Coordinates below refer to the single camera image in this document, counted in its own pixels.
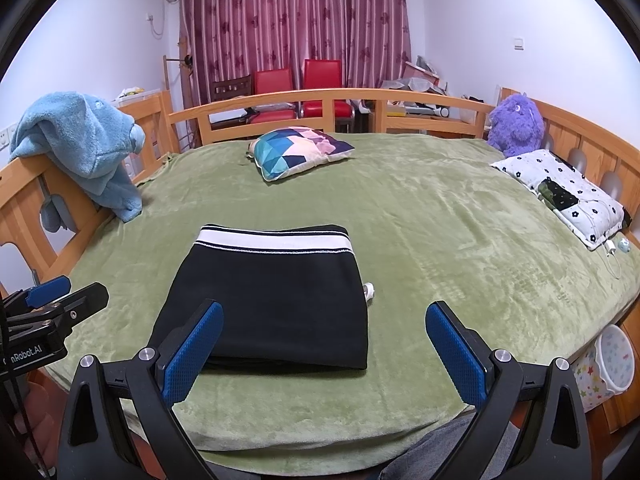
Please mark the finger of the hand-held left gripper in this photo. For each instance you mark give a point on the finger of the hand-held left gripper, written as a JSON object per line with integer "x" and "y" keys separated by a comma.
{"x": 50, "y": 291}
{"x": 85, "y": 302}

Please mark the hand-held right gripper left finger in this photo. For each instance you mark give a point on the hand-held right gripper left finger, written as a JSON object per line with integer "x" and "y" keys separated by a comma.
{"x": 195, "y": 355}

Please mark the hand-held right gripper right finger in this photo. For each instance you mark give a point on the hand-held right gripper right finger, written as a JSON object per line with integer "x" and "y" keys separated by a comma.
{"x": 455, "y": 355}

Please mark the black pants with white waistband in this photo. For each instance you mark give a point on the black pants with white waistband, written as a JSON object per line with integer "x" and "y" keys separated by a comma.
{"x": 270, "y": 300}

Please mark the person's left hand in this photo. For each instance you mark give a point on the person's left hand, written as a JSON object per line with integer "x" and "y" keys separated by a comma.
{"x": 35, "y": 420}

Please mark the person's grey trouser leg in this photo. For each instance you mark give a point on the person's grey trouser leg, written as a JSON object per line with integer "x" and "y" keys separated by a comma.
{"x": 425, "y": 455}

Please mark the green bed blanket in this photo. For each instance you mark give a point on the green bed blanket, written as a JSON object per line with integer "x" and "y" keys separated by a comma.
{"x": 425, "y": 220}

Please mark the star print waste bin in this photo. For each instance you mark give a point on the star print waste bin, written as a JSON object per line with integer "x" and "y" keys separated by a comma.
{"x": 612, "y": 355}

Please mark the light blue plush robe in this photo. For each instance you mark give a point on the light blue plush robe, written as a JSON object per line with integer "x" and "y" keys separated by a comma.
{"x": 75, "y": 135}

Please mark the dark green patterned pouch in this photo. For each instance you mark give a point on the dark green patterned pouch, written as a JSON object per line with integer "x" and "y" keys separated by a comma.
{"x": 557, "y": 195}

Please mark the white floral pillow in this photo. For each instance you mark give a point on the white floral pillow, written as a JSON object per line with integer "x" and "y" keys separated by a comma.
{"x": 590, "y": 210}

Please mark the small light blue gadget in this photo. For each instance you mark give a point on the small light blue gadget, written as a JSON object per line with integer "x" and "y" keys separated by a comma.
{"x": 624, "y": 246}

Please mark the geometric print pillow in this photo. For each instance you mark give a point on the geometric print pillow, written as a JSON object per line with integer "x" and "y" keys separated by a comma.
{"x": 295, "y": 152}

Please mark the purple plush toy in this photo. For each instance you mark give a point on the purple plush toy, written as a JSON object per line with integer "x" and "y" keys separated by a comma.
{"x": 517, "y": 122}

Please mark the dark wooden chair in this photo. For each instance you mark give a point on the dark wooden chair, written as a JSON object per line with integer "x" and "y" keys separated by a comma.
{"x": 232, "y": 87}

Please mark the wooden coat rack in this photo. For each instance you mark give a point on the wooden coat rack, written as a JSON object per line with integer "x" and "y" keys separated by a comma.
{"x": 187, "y": 60}

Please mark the pile of clutter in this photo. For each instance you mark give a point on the pile of clutter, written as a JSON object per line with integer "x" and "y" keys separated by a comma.
{"x": 415, "y": 82}

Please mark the red chair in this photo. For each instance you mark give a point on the red chair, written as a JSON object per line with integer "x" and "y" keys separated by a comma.
{"x": 322, "y": 75}
{"x": 272, "y": 82}

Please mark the maroon floral curtain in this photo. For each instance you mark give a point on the maroon floral curtain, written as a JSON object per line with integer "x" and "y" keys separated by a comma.
{"x": 300, "y": 20}

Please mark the wooden bed frame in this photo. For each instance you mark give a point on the wooden bed frame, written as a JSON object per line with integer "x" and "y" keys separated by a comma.
{"x": 280, "y": 98}

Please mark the white wall switch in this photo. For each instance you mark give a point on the white wall switch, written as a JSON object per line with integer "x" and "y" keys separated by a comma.
{"x": 519, "y": 43}

